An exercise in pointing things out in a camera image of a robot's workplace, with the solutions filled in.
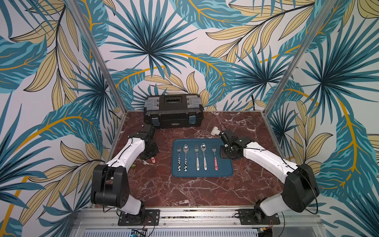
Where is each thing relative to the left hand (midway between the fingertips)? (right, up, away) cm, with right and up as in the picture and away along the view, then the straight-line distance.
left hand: (154, 156), depth 86 cm
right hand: (+41, +2, 0) cm, 41 cm away
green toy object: (-13, -7, +3) cm, 15 cm away
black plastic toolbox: (+10, +27, +12) cm, 32 cm away
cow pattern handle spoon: (+18, +3, +11) cm, 21 cm away
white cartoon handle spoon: (+30, +3, +11) cm, 32 cm away
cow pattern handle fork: (+14, -5, +5) cm, 16 cm away
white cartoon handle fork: (+25, +2, +12) cm, 28 cm away
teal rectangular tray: (+27, -2, +7) cm, 28 cm away
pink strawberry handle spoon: (0, -2, 0) cm, 2 cm away
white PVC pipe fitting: (+38, +14, +16) cm, 44 cm away
